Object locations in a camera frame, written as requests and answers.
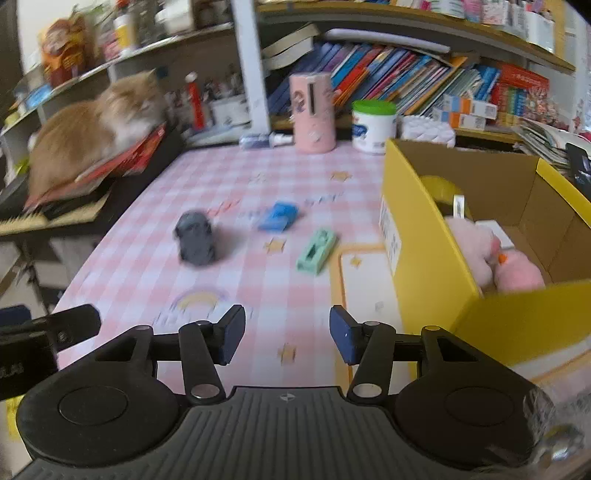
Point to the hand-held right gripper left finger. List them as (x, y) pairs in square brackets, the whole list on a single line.
[(233, 334)]

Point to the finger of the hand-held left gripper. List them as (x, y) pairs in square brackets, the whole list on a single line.
[(74, 321)]

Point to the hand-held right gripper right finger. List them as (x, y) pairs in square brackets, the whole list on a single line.
[(344, 334)]

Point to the grey toy car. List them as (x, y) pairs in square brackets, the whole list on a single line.
[(196, 237)]

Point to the yellow cardboard box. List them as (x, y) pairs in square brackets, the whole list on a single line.
[(429, 258)]

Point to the blue toy car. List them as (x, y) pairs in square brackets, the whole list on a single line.
[(278, 217)]

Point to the pink plush pig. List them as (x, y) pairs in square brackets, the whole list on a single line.
[(471, 249)]

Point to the yellow tape roll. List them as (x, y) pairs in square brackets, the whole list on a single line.
[(438, 187)]

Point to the pink plush with orange feet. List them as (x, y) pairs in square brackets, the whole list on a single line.
[(521, 275)]

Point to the white eraser block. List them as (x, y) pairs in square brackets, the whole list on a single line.
[(502, 233)]

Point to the pink checked tablecloth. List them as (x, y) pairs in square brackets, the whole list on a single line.
[(138, 277)]

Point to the black tray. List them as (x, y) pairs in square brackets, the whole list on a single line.
[(134, 194)]

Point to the orange and white cat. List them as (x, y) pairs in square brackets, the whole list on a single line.
[(83, 134)]

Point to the small spray bottle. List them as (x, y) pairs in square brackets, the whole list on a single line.
[(263, 140)]

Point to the white jar with green lid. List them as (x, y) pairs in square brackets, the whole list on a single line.
[(374, 129)]

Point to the white tissue pack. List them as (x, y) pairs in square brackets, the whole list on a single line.
[(429, 131)]

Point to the pink cylindrical desk gadget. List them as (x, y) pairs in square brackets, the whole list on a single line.
[(313, 115)]

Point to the white pen holder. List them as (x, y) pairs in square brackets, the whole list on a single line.
[(228, 110)]

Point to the red tassel ornament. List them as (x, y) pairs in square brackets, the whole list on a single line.
[(195, 104)]

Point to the row of colourful books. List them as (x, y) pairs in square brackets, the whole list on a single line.
[(383, 74)]

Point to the white wooden bookshelf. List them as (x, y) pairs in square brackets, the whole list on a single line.
[(249, 69)]

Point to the red and gold figure print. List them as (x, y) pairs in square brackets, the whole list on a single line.
[(64, 50)]

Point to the pile of papers and magazines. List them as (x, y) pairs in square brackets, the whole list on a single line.
[(540, 141)]

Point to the black smartphone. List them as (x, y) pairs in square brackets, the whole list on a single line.
[(579, 164)]

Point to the thick lying books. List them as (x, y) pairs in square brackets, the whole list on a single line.
[(291, 46)]

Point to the white bottle with yellow label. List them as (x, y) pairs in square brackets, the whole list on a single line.
[(125, 30)]

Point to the white paper roll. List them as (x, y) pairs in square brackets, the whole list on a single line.
[(383, 40)]

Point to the red boxed book set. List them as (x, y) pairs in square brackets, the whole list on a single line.
[(519, 92)]

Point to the colourful trinket bunch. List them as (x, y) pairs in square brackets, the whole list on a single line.
[(556, 108)]

